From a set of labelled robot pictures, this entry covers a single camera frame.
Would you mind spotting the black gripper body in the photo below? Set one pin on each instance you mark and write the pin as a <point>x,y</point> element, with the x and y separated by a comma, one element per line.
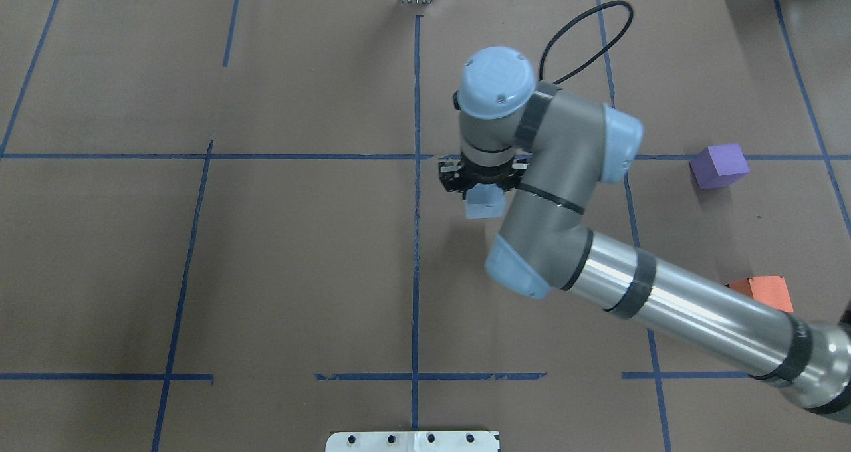
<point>480,174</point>

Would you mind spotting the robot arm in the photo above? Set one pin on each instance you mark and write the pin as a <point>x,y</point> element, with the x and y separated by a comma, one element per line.
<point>540,153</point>

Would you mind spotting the orange foam block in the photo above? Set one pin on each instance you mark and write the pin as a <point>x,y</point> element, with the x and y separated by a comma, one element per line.
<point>771,290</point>

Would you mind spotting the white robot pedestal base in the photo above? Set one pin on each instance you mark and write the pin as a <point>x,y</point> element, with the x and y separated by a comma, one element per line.
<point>460,440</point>

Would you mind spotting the light blue foam block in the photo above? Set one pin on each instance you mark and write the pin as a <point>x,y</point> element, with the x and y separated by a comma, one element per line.
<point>485,201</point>

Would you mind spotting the purple foam block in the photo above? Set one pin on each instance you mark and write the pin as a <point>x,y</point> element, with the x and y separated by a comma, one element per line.
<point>719,166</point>

